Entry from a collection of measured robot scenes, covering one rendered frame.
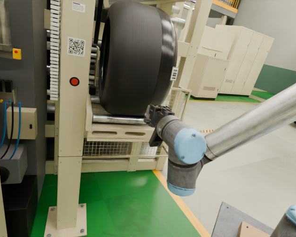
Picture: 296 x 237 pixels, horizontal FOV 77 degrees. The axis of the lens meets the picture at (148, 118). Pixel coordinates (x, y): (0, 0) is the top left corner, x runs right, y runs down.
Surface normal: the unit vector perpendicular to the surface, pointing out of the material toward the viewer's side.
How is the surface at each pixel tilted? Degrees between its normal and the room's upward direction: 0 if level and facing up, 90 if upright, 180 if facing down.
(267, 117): 86
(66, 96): 90
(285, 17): 90
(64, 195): 90
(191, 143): 78
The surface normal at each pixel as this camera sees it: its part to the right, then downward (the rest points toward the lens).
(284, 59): -0.86, 0.02
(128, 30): 0.11, -0.15
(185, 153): 0.33, 0.23
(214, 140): -0.73, -0.18
